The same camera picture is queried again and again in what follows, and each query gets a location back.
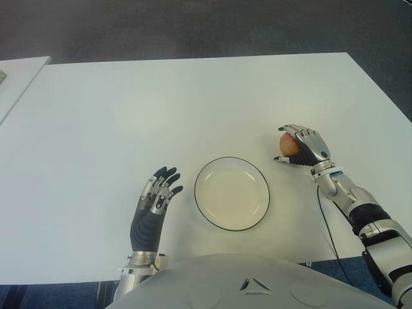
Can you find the white plate black rim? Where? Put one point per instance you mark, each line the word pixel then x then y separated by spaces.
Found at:
pixel 231 194

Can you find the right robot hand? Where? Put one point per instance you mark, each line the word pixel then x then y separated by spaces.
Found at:
pixel 313 145

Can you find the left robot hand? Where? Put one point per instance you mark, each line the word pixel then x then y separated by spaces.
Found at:
pixel 146 225

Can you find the grey robot torso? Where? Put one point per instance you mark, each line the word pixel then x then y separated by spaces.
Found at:
pixel 251 286

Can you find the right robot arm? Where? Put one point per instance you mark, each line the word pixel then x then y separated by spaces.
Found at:
pixel 363 206

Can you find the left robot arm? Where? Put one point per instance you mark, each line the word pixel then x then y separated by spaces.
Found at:
pixel 135 270

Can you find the red yellow apple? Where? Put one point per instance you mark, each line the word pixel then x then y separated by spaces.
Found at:
pixel 288 145

